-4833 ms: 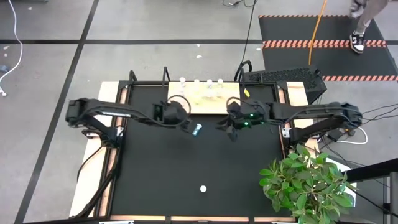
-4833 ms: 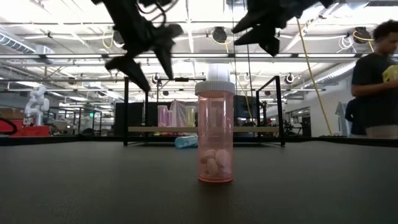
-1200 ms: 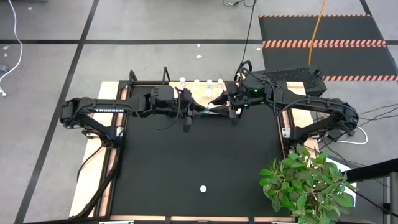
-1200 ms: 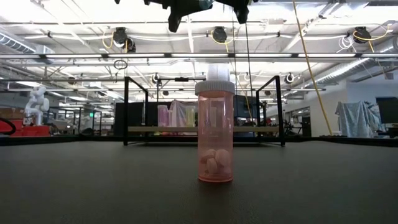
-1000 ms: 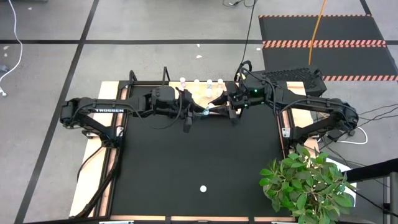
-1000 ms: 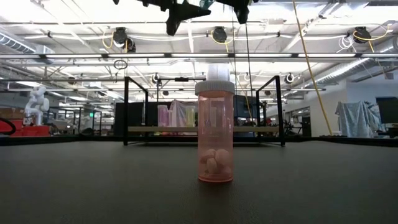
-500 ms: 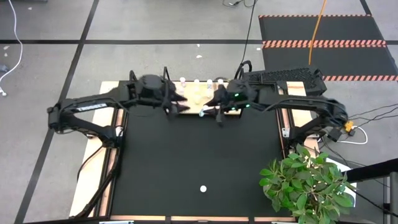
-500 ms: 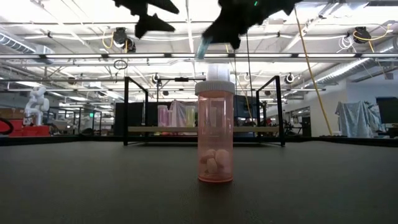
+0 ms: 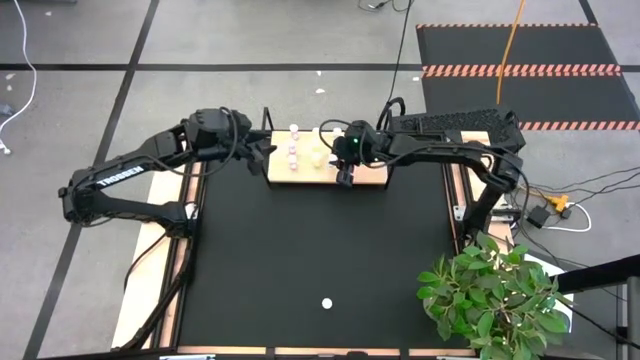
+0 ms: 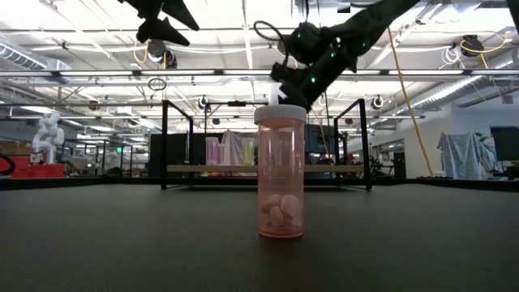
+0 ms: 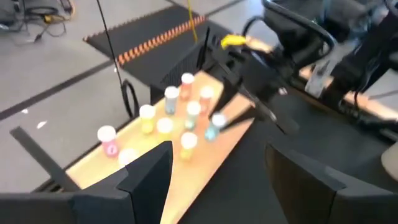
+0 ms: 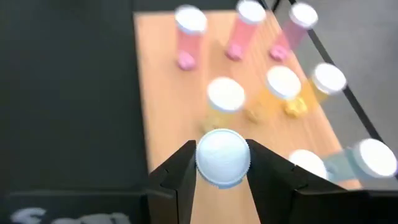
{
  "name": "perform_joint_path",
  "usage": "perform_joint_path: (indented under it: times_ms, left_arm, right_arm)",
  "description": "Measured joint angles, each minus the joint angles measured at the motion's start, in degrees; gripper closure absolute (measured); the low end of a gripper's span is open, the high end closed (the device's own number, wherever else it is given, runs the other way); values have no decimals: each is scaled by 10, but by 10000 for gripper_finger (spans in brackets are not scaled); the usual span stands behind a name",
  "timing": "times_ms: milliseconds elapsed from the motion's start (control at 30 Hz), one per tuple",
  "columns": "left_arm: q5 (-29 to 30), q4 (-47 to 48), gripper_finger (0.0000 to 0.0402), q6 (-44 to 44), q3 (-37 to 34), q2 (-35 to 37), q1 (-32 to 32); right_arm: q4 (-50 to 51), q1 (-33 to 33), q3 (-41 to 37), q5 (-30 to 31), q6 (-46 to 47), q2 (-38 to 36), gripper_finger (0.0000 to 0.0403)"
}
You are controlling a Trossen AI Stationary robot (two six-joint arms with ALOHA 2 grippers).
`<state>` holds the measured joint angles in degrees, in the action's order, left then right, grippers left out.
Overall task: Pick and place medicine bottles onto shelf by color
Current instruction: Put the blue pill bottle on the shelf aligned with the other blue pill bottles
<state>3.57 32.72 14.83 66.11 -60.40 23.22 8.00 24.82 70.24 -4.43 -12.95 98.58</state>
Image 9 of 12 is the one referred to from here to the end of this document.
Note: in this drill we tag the green pill bottle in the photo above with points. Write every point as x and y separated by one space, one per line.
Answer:
316 160

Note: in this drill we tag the black metal table frame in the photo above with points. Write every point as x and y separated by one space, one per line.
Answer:
170 310

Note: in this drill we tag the grey floor object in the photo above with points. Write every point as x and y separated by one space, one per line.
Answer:
6 109

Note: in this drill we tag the white bottle cap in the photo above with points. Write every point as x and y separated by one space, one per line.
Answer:
326 303

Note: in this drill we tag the silver mounting bracket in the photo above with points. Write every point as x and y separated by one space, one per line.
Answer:
460 213

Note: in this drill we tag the wooden shelf black metal frame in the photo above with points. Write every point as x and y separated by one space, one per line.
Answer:
305 176

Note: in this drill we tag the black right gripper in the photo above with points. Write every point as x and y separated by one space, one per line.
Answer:
365 145

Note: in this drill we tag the black power brick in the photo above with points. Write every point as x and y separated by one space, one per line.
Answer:
538 216

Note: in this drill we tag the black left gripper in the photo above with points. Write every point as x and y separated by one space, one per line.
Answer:
215 132

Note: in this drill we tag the black perforated computer case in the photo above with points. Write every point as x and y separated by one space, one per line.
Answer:
475 120

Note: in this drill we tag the grey metal post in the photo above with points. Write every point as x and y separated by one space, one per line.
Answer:
632 320

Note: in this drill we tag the yellow power plug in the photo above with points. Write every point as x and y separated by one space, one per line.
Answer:
560 202

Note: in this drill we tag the black mat orange hazard stripes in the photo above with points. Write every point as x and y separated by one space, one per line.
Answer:
525 95

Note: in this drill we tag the black metal bar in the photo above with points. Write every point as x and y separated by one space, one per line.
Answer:
600 274

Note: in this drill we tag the green potted plant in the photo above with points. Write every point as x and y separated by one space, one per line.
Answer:
490 300

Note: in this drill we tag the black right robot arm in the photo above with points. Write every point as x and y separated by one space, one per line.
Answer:
450 147

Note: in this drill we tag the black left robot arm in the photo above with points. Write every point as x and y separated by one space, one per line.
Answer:
120 176

